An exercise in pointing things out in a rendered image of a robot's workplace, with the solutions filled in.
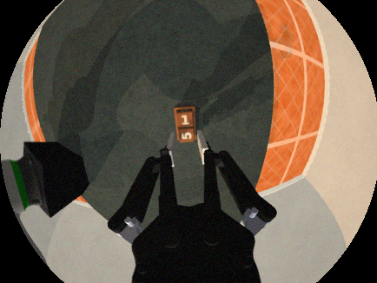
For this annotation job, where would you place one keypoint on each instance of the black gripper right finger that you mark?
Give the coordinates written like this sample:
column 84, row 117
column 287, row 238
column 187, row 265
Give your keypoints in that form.
column 256, row 212

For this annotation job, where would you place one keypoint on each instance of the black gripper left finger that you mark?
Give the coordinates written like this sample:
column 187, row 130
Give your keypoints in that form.
column 127, row 221

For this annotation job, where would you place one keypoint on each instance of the orange cube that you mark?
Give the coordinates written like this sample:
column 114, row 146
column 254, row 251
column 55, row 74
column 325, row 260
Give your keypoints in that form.
column 186, row 134
column 184, row 118

